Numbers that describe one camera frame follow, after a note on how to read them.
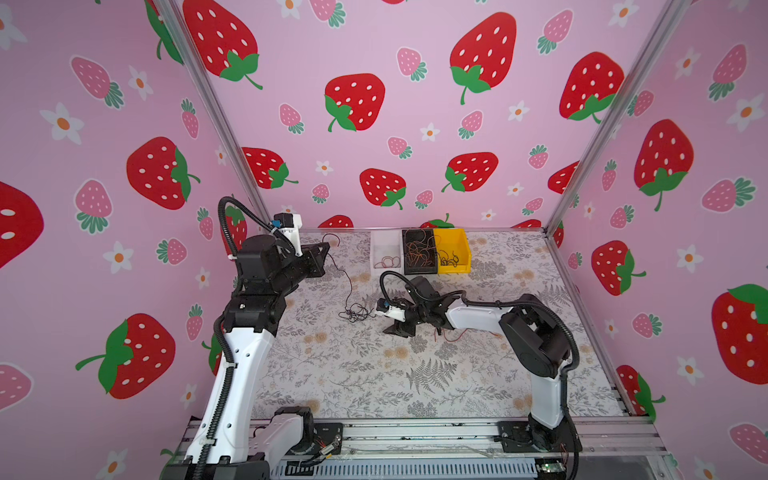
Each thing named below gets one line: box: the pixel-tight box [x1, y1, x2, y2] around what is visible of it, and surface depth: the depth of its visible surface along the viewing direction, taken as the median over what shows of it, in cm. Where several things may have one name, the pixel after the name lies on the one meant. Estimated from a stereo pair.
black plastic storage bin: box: [402, 228, 438, 275], surface depth 113 cm
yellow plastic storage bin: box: [434, 228, 472, 274], surface depth 110 cm
